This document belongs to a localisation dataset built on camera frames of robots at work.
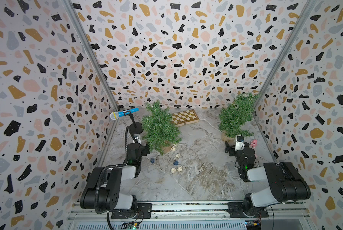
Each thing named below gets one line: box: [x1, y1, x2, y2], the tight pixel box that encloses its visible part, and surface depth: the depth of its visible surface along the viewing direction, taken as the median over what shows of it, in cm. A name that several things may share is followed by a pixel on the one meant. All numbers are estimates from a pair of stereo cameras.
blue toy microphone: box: [109, 107, 140, 121], surface depth 92 cm
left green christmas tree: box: [141, 99, 183, 156], surface depth 76 cm
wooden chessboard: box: [171, 108, 200, 127], surface depth 115 cm
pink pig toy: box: [250, 138, 258, 149], surface depth 102 cm
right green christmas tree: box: [218, 92, 260, 138], surface depth 83 cm
